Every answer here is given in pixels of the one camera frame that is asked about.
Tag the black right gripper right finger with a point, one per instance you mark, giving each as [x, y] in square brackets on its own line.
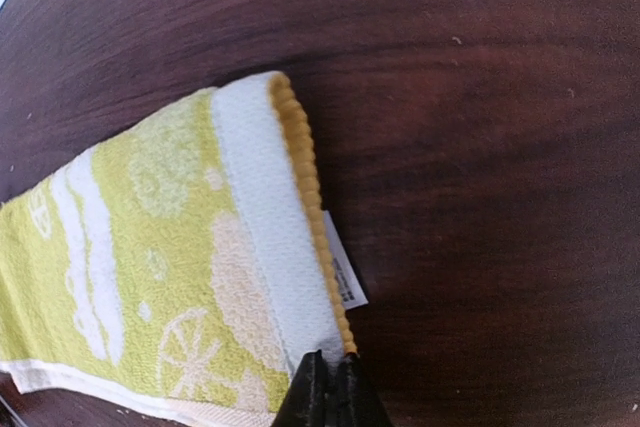
[357, 402]

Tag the green crocodile pattern towel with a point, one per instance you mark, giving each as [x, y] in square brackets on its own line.
[180, 269]

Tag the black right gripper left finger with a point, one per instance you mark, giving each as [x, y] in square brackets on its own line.
[305, 402]

